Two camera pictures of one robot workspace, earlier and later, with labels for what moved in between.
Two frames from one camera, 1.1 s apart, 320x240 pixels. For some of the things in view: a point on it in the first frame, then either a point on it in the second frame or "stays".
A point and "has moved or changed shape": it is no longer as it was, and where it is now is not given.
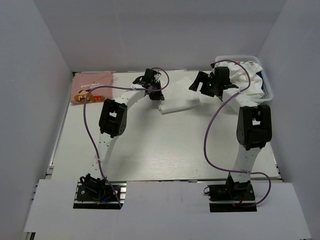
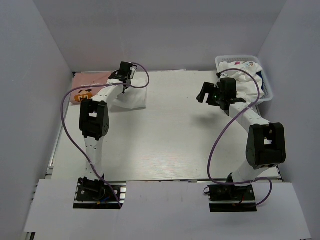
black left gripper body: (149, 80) → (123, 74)
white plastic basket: (268, 92) stays
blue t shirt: (260, 74) stays
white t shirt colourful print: (244, 77) stays
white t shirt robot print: (178, 96) has moved or changed shape
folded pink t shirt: (83, 82) stays
